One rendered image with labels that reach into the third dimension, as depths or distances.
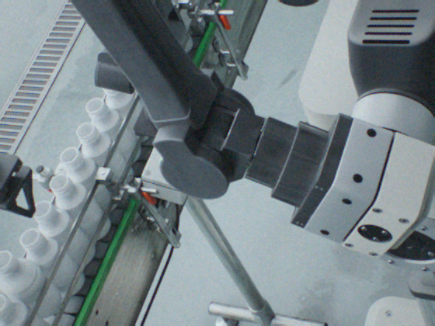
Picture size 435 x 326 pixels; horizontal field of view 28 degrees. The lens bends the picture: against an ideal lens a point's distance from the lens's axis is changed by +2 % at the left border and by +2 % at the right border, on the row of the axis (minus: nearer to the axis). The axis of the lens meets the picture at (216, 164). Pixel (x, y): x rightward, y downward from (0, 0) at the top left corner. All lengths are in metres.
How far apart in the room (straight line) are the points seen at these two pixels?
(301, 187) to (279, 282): 1.81
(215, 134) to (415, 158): 0.20
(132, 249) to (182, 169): 0.84
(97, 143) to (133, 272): 0.28
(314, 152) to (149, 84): 0.18
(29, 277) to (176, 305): 1.29
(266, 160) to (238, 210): 1.99
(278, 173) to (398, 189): 0.12
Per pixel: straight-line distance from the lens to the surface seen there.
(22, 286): 1.52
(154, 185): 1.58
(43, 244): 1.55
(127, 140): 1.72
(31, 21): 3.98
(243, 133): 0.89
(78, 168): 1.62
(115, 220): 1.70
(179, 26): 1.33
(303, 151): 0.88
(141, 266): 1.76
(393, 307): 2.28
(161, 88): 0.86
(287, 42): 3.30
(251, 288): 2.36
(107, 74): 1.36
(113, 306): 1.70
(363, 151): 0.87
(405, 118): 0.93
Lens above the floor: 2.27
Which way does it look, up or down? 49 degrees down
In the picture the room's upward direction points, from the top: 29 degrees counter-clockwise
